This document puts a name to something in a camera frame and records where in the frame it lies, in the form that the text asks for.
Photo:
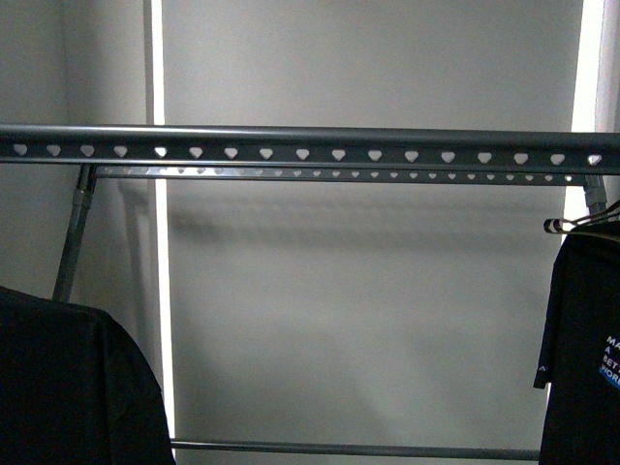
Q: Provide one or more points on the black t-shirt being hung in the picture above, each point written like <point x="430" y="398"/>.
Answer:
<point x="75" y="388"/>

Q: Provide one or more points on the grey metal clothes rack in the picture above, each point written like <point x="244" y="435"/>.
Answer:
<point x="298" y="154"/>

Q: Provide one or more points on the black printed t-shirt hanging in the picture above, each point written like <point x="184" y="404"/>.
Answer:
<point x="579" y="357"/>

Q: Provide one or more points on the metal wire hanger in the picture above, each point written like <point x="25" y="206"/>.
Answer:
<point x="567" y="226"/>

